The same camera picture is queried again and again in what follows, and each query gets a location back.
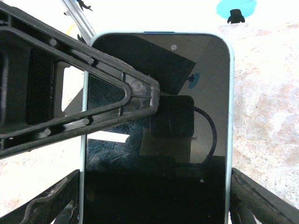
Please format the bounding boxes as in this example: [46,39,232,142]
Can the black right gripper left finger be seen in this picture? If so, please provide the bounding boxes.
[0,169,81,224]

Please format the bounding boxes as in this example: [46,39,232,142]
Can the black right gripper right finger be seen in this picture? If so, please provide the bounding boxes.
[230,167,299,224]

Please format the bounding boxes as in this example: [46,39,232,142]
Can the black smartphone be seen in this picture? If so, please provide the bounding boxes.
[84,33,231,224]

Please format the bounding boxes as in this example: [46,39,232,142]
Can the light blue phone case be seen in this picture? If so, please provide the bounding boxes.
[78,31,235,224]

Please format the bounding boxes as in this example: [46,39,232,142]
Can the blue circle penguin sticker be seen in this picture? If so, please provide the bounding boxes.
[215,0,257,24]

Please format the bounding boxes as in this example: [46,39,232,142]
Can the yellow ring seal sticker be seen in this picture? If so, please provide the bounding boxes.
[67,22,86,43]

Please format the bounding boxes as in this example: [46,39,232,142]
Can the aluminium frame post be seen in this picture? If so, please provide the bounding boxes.
[59,0,97,44]

